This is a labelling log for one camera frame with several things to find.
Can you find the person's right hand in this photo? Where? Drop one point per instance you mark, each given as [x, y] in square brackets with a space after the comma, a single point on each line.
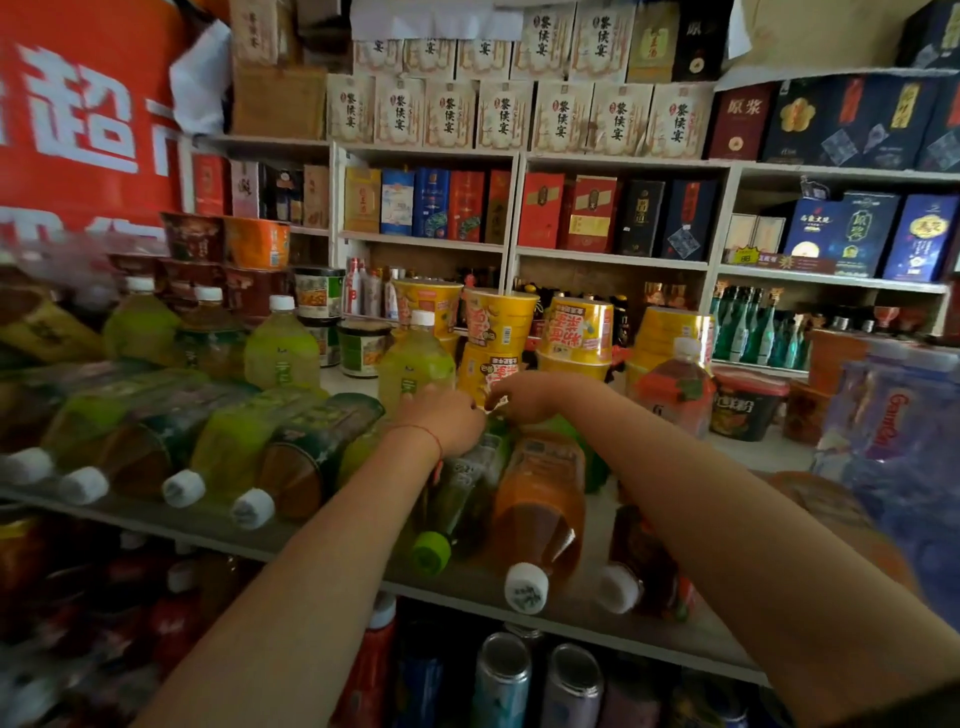
[536, 394]

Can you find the person's left hand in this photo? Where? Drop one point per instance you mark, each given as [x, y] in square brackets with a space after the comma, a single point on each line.
[439, 416]

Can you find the person's right fingers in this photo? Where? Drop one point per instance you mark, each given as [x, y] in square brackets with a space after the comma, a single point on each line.
[501, 396]

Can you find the person's left fingers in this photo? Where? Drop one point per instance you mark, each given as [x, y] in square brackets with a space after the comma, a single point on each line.
[469, 427]

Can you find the person's right forearm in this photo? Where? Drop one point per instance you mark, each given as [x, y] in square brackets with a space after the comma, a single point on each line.
[720, 540]

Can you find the person's left forearm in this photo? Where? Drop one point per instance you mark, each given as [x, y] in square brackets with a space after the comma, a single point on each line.
[300, 600]

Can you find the green capped drink bottle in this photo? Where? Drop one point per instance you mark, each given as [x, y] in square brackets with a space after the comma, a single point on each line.
[465, 495]

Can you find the group of yellow noodle cups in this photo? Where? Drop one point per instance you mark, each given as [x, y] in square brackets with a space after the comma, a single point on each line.
[501, 322]

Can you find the yellow-green juice bottle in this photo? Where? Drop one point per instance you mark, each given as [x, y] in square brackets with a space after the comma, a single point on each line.
[210, 337]
[283, 349]
[141, 326]
[415, 364]

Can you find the orange tea bottle white cap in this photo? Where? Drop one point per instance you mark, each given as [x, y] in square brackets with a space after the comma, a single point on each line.
[536, 510]

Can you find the green plastic bottle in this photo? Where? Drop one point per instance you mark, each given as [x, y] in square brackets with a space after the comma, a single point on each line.
[592, 465]

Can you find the green label porridge cup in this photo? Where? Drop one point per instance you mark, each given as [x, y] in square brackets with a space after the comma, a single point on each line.
[324, 339]
[362, 349]
[319, 292]

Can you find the grey metal display shelf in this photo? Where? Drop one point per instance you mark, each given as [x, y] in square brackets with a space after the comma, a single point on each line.
[465, 585]

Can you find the green tea bottle white cap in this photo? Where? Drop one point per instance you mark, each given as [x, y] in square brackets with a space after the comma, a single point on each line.
[311, 450]
[240, 439]
[82, 405]
[142, 439]

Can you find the group of small white-red bottles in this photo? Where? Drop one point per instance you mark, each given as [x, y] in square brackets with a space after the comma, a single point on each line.
[371, 291]

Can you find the red-orange juice bottle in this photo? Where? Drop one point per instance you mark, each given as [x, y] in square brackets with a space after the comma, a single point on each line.
[679, 390]

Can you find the red-gold liquor box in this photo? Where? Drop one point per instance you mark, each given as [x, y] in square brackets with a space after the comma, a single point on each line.
[591, 214]

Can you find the dark tea bottle white cap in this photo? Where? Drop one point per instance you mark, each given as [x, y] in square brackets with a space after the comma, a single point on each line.
[637, 562]

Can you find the blue-white liquor box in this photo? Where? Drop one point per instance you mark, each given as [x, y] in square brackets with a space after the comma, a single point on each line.
[397, 202]

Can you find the black liquor box gold label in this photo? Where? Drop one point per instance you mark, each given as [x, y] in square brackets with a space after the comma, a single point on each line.
[640, 217]

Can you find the gold-yellow liquor box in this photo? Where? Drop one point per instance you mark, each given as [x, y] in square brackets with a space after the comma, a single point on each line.
[362, 199]

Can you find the black noodle bowl red lid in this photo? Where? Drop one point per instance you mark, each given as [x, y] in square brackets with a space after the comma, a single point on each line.
[746, 409]

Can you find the dark red noodle bowl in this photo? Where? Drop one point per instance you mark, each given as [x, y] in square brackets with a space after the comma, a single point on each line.
[186, 276]
[193, 237]
[255, 291]

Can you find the navy liquor box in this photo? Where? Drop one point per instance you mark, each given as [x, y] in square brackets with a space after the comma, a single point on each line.
[688, 220]

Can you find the teal drink can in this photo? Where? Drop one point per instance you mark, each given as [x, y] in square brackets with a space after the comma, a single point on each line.
[501, 682]

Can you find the red drink bottle white cap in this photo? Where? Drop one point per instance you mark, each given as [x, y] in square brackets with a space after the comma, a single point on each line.
[369, 667]

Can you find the row of green glass bottles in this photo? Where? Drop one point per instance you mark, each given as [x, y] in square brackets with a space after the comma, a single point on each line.
[754, 330]

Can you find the blue drink bottle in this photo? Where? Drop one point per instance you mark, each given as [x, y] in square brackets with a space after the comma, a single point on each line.
[418, 686]

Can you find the tan liquor box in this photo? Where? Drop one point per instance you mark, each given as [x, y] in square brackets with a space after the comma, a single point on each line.
[316, 196]

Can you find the orange noodle bowl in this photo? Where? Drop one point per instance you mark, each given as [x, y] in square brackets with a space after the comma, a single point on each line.
[257, 244]

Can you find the pink drink can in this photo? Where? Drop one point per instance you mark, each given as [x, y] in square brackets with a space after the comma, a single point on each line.
[571, 690]

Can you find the rows of cream liquor boxes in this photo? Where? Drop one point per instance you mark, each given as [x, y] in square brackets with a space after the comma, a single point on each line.
[502, 112]

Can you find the dark patterned liquor box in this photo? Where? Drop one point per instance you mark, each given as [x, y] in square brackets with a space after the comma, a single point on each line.
[283, 195]

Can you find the white gift box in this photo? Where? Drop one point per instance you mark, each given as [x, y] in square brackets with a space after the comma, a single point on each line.
[754, 234]

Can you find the brown snack box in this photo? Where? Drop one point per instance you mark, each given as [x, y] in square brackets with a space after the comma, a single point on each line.
[804, 414]

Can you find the white-pink liquor box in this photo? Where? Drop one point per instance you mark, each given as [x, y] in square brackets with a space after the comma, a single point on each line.
[244, 189]

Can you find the orange cardboard box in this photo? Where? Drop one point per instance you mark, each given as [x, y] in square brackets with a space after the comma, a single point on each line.
[832, 360]

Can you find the blue liquor box moon print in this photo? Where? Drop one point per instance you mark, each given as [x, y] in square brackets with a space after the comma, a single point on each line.
[811, 229]

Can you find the dark red liquor box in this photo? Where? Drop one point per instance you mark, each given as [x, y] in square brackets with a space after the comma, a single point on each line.
[741, 121]

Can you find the group of red drink bottles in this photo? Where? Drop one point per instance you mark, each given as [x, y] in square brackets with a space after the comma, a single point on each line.
[150, 607]

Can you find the wide tan cardboard box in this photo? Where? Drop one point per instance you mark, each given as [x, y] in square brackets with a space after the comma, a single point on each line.
[279, 101]

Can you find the blue liquor box green label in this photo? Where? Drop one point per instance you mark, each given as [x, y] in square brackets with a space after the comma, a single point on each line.
[864, 234]

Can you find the wrapped pack of water bottles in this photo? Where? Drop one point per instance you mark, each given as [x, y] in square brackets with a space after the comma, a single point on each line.
[900, 457]

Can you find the yellow label brown bottle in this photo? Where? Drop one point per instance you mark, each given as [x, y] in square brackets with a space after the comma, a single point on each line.
[45, 326]

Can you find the white plastic bag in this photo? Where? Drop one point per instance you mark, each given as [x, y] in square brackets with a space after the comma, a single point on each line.
[201, 79]

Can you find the tall tan cardboard box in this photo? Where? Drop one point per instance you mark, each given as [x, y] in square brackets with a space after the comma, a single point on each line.
[259, 31]

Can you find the blue liquor box gold label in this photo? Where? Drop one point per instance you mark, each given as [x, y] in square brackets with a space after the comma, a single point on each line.
[921, 238]

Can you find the row of navy gift boxes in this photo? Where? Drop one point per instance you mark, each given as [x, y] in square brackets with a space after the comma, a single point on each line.
[862, 124]

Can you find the large brown cardboard carton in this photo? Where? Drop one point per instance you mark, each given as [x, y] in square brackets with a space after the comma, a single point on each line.
[825, 30]

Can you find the red banner white characters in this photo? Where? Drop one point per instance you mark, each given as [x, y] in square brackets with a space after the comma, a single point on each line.
[82, 112]

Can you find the white wall shelf unit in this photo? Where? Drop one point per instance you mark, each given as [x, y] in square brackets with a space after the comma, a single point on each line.
[512, 255]

